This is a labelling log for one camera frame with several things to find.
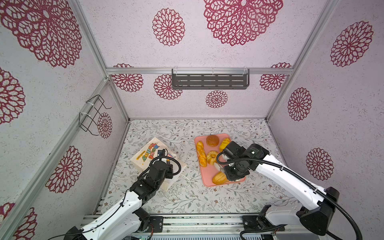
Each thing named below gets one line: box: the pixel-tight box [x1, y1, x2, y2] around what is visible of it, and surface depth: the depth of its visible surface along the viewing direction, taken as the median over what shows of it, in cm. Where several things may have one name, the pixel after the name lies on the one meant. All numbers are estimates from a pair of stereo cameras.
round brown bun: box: [206, 134, 220, 148], surface depth 105 cm
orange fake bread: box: [196, 141, 208, 168], surface depth 99 cm
